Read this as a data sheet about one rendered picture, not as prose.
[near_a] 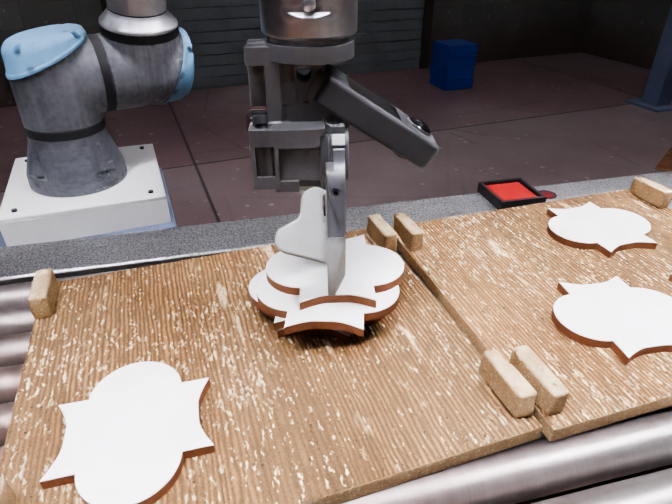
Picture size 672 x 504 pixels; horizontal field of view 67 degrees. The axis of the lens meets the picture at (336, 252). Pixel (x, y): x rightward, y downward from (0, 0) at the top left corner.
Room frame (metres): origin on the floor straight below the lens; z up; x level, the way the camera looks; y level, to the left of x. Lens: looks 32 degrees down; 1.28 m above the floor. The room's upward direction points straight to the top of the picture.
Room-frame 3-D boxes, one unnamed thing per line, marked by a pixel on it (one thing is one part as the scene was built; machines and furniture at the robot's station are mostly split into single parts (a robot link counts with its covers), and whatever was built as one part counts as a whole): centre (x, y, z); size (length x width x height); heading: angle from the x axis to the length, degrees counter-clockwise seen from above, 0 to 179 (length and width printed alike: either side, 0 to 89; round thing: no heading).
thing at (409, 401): (0.37, 0.08, 0.93); 0.41 x 0.35 x 0.02; 109
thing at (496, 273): (0.50, -0.32, 0.93); 0.41 x 0.35 x 0.02; 107
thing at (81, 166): (0.80, 0.43, 0.97); 0.15 x 0.15 x 0.10
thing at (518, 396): (0.31, -0.15, 0.95); 0.06 x 0.02 x 0.03; 19
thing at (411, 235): (0.57, -0.09, 0.95); 0.06 x 0.02 x 0.03; 17
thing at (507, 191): (0.73, -0.28, 0.92); 0.06 x 0.06 x 0.01; 14
